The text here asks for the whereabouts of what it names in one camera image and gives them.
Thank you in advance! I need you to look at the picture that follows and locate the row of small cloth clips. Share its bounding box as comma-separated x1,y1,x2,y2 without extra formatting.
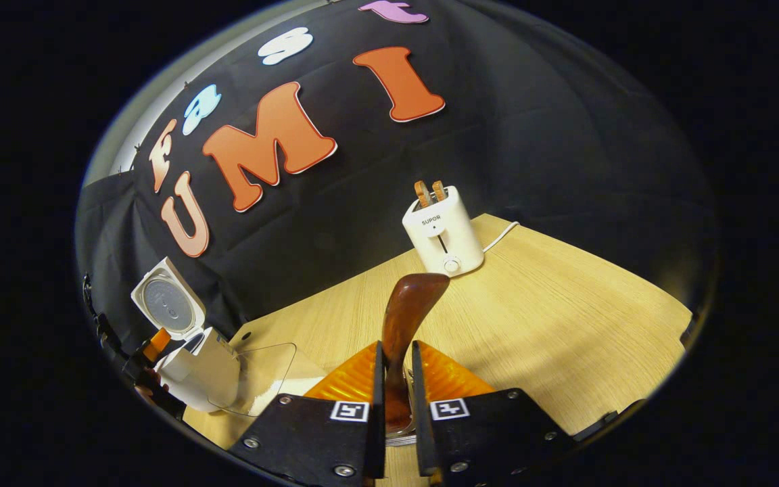
116,81,191,177

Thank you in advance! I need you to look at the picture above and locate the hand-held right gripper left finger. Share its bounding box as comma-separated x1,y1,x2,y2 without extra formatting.
227,340,387,487

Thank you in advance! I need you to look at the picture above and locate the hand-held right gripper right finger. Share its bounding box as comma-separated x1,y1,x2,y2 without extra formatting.
410,340,574,487

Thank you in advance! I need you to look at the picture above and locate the white toaster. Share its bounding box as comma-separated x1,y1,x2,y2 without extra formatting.
402,186,485,277

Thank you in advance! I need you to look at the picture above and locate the white toaster cable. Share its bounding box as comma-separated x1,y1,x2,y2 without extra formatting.
483,221,520,253

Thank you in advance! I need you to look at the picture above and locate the black backdrop cloth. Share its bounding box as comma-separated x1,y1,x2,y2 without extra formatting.
75,0,722,352

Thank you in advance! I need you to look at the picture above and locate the white rice cooker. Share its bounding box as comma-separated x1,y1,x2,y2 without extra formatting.
131,257,241,413

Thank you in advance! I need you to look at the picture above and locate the brown wooden spoon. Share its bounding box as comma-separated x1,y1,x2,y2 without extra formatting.
381,273,451,434

